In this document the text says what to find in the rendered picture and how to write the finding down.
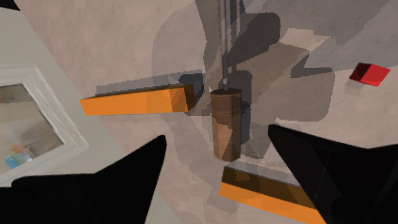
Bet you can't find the orange rectangular bar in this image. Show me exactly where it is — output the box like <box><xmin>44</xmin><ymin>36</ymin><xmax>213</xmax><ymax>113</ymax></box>
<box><xmin>79</xmin><ymin>84</ymin><xmax>196</xmax><ymax>116</ymax></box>
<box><xmin>219</xmin><ymin>167</ymin><xmax>326</xmax><ymax>224</ymax></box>

